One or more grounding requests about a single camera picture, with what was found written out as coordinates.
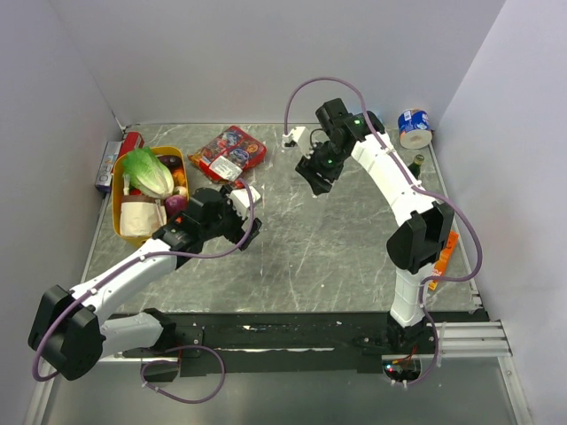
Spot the dark eggplant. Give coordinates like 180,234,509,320
158,155,183,170

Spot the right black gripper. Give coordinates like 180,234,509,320
294,139,347,197

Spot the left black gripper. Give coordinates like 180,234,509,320
201,184,261,249

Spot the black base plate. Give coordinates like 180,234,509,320
105,312,488,380

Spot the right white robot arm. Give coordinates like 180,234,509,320
283,98,454,353

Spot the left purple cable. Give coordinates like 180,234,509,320
33,178,256,403

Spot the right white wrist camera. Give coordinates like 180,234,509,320
282,126,315,159

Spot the grey foil box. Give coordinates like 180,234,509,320
95,141,122,194

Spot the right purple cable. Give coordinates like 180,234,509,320
284,77,484,386

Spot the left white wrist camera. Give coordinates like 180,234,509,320
229,186,261,219

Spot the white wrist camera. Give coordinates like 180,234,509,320
229,186,261,219
282,126,315,159

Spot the red snack package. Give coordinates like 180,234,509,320
188,126,267,189

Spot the red onion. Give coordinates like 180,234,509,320
165,194,188,219

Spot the orange razor box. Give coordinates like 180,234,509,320
432,230,459,277

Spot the green glass bottle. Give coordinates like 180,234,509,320
408,154,424,180

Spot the beige paper bag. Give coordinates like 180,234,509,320
119,197,167,237

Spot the purple cable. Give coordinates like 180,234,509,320
33,178,256,403
284,77,484,386

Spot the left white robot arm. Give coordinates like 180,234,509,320
28,185,261,382

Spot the aluminium rail frame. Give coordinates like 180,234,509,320
25,323,532,424

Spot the green cabbage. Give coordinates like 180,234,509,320
122,147,175,199

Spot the yellow plastic basket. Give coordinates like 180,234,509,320
112,146,190,249

